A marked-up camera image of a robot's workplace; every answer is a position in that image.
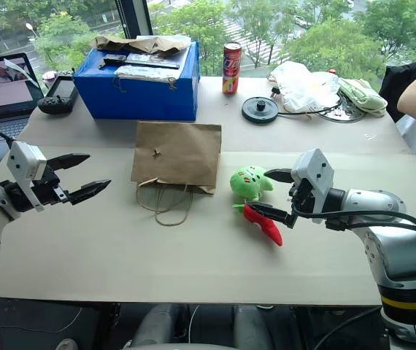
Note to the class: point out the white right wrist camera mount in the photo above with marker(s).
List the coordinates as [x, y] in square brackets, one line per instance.
[314, 169]

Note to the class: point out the grey laptop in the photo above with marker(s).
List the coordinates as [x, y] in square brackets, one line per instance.
[0, 95]

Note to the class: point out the brown paper bag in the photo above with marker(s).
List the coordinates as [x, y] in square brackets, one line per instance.
[177, 156]

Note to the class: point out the red chili plush toy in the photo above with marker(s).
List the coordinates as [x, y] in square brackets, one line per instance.
[266, 226]

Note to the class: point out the red drink can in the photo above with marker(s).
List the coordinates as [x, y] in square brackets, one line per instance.
[232, 69]

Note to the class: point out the black window frame post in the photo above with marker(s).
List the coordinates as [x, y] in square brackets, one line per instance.
[133, 18]

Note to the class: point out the flat printed booklet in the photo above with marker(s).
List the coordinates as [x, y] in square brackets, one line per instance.
[153, 60]

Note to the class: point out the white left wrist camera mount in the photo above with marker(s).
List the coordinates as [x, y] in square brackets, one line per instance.
[23, 157]

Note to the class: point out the green plush toy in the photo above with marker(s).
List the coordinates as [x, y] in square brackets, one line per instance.
[250, 180]

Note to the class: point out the white plastic bag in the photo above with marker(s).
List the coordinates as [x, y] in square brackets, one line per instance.
[299, 85]

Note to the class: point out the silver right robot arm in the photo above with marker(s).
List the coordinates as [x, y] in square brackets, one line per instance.
[394, 240]

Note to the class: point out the small black flat device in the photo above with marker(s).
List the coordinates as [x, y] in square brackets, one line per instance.
[111, 61]

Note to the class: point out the black handheld controller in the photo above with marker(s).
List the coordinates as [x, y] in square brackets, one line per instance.
[59, 95]

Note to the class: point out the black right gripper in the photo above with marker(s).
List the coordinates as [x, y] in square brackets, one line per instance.
[301, 197]

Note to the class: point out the blue storage box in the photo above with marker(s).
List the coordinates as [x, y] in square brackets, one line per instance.
[135, 98]

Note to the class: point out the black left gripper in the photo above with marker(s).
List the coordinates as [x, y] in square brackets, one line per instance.
[47, 189]

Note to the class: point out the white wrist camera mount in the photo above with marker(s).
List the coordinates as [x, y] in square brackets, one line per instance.
[314, 169]
[23, 157]

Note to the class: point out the pale green cloth pouch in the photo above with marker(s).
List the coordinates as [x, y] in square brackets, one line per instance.
[363, 96]

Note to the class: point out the black round kettle base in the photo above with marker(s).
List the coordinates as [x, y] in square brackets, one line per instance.
[259, 111]

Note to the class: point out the crumpled brown paper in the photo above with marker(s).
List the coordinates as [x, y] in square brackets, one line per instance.
[138, 44]

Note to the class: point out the black clothing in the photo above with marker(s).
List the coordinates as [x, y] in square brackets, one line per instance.
[396, 78]

